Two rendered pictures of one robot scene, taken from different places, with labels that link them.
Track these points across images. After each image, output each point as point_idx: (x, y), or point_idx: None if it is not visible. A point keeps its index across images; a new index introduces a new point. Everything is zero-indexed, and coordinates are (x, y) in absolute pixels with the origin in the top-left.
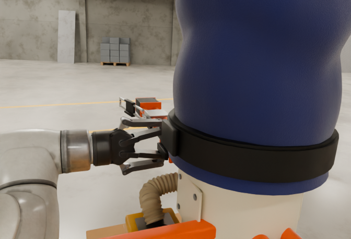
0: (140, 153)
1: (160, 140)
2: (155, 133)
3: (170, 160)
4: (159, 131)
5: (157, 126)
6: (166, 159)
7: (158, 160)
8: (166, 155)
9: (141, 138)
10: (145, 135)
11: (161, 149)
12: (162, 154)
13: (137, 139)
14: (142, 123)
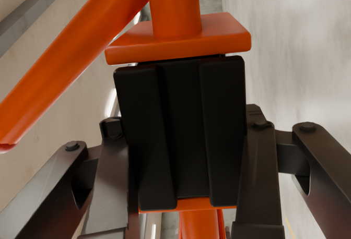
0: (238, 218)
1: (167, 158)
2: (110, 164)
3: (231, 32)
4: (104, 152)
5: (69, 162)
6: (238, 57)
7: (298, 156)
8: (212, 58)
9: (109, 220)
10: (102, 203)
11: (209, 129)
12: (234, 115)
13: (92, 238)
14: (2, 225)
